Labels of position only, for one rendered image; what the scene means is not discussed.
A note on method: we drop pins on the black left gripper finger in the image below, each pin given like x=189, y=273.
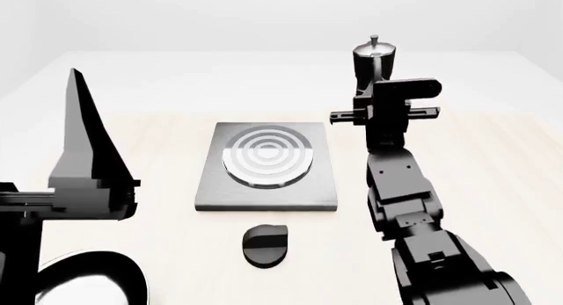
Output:
x=88, y=166

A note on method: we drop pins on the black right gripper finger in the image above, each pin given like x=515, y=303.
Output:
x=363, y=105
x=408, y=110

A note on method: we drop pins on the silver and black moka pot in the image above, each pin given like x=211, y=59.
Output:
x=367, y=66

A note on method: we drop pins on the square brushed metal stove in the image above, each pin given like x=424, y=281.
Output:
x=211, y=193

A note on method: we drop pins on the black stove knob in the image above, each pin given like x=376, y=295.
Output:
x=265, y=245

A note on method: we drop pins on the round ringed burner plate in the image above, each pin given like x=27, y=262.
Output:
x=268, y=156

